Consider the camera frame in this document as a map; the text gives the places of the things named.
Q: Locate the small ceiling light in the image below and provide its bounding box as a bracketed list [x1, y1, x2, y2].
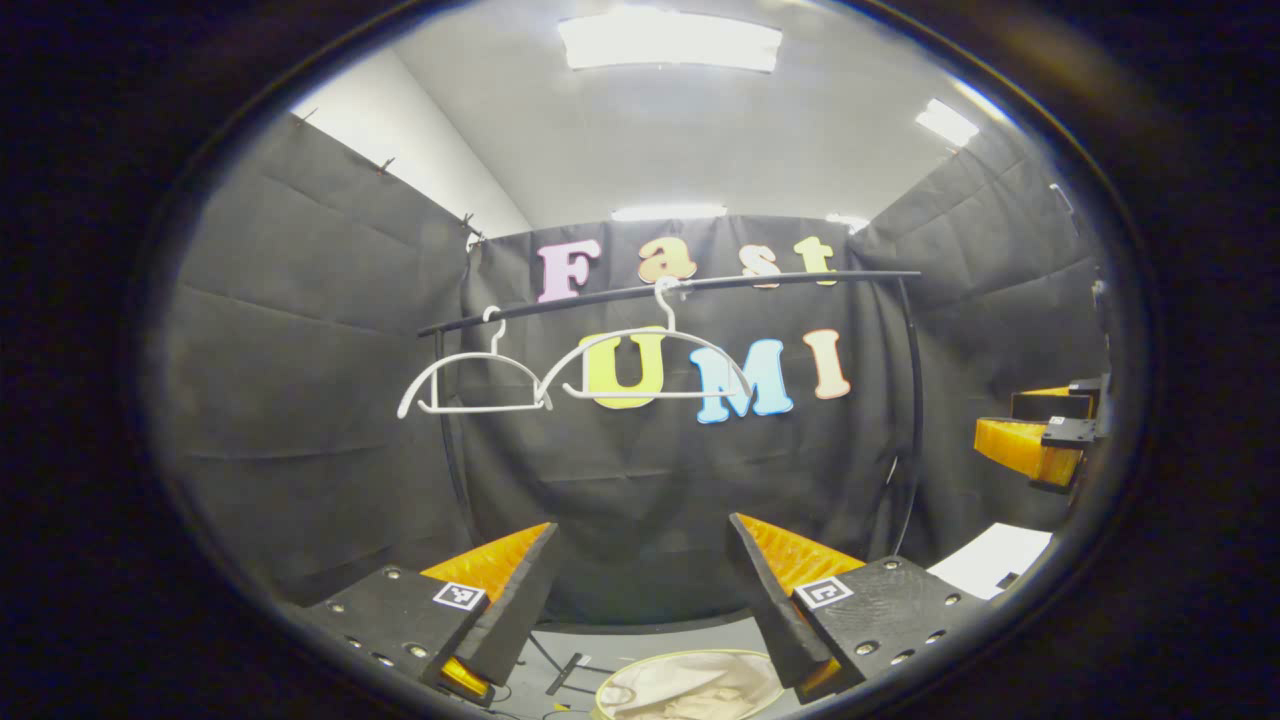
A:
[914, 97, 982, 149]

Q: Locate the cream laundry hamper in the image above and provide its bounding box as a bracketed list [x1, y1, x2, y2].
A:
[593, 648, 787, 720]

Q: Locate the black clothes rack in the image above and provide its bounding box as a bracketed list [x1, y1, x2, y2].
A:
[418, 269, 927, 561]

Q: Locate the large ceiling light panel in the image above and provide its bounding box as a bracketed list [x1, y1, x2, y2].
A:
[557, 11, 784, 74]

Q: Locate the black floor cable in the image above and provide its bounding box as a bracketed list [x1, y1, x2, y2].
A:
[528, 633, 603, 720]

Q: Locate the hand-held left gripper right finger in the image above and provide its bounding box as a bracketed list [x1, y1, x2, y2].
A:
[727, 512, 991, 702]

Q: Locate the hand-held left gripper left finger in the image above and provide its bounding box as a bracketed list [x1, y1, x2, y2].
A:
[300, 520, 559, 706]

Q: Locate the white board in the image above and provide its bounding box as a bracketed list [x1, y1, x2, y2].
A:
[927, 521, 1055, 602]

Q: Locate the long ceiling strip light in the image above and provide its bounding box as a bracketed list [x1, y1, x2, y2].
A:
[611, 204, 729, 222]

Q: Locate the white plastic hanger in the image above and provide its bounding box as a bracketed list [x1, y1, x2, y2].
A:
[535, 278, 753, 409]
[397, 305, 553, 419]

